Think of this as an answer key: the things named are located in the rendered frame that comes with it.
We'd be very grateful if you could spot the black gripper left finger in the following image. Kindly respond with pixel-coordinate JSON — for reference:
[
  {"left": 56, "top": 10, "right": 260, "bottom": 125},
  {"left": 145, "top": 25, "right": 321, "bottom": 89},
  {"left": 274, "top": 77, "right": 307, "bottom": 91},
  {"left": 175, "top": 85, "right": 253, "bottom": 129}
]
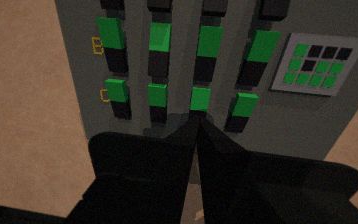
[{"left": 88, "top": 115, "right": 200, "bottom": 224}]

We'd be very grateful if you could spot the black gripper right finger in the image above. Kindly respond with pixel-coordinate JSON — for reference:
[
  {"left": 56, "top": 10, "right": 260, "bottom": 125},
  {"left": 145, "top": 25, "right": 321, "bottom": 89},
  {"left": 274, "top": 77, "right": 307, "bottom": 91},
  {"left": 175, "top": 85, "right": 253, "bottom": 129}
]
[{"left": 196, "top": 116, "right": 358, "bottom": 224}]

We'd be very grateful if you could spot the dark grey switch panel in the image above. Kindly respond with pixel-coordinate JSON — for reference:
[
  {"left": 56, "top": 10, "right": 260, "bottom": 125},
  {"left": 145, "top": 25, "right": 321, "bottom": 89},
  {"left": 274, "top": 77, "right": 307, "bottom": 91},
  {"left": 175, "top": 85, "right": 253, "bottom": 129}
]
[{"left": 54, "top": 0, "right": 358, "bottom": 161}]

